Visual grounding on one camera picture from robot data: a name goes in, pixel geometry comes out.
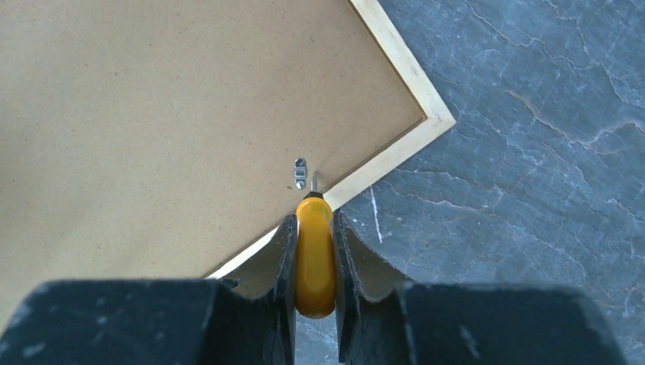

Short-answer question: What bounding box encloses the orange handled screwdriver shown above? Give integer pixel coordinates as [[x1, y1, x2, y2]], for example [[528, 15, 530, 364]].
[[295, 172, 336, 319]]

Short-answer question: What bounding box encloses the wooden picture frame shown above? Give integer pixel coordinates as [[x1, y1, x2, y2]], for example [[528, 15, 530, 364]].
[[1, 1, 455, 327]]

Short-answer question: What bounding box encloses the silver frame hanger clip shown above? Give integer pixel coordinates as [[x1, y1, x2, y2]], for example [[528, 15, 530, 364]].
[[294, 157, 307, 190]]

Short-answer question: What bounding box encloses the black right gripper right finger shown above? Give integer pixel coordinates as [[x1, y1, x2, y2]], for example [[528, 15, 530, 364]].
[[332, 211, 626, 364]]

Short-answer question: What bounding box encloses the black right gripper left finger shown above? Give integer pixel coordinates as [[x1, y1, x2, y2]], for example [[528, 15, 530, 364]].
[[1, 214, 297, 364]]

